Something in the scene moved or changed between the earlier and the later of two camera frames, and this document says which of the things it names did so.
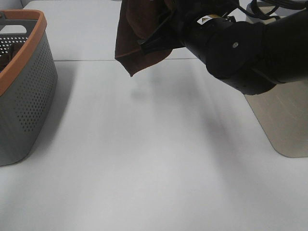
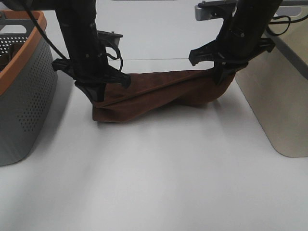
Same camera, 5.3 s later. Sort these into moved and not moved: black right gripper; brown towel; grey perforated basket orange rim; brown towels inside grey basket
Moved: black right gripper; brown towel
Not moved: brown towels inside grey basket; grey perforated basket orange rim
